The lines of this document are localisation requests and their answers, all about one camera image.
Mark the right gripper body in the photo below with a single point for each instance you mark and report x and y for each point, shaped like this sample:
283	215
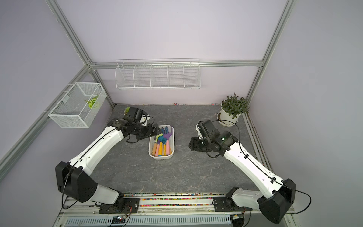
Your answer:
205	144

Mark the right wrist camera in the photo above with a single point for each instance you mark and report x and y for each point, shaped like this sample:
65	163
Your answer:
200	127

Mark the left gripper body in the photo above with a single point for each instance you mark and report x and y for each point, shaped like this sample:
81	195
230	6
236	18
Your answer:
142	131

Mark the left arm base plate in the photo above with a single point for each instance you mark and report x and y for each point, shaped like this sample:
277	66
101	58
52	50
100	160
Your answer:
125	205

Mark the small white potted succulent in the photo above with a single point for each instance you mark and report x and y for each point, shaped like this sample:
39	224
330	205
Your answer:
126	111

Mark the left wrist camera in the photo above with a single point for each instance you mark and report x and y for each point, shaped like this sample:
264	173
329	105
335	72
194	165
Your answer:
137	116

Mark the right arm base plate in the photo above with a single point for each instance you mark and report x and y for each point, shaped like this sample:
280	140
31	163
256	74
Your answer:
229	203

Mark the white mesh wall basket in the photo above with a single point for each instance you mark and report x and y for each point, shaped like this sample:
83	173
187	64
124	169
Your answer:
72	111

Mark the white wire wall shelf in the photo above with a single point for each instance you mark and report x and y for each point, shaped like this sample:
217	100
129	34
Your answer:
158	74

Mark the small purple rake pink handle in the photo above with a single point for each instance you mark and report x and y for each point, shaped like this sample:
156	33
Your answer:
167	136

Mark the white plastic storage box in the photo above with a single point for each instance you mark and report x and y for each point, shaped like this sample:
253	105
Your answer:
172	144

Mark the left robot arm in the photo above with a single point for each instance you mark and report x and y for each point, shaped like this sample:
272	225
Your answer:
74	177

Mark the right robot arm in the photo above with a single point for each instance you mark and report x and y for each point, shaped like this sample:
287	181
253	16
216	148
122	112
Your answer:
274	197

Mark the green rake wooden handle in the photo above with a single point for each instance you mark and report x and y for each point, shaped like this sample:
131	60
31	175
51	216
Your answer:
159	143

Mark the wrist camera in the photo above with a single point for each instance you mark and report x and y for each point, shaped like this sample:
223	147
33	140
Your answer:
137	116
200	127

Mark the large white potted plant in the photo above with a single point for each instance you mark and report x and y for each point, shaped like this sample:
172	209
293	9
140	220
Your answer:
231	109

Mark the green leaf in basket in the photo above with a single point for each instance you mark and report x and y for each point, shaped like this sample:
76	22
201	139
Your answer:
92	103

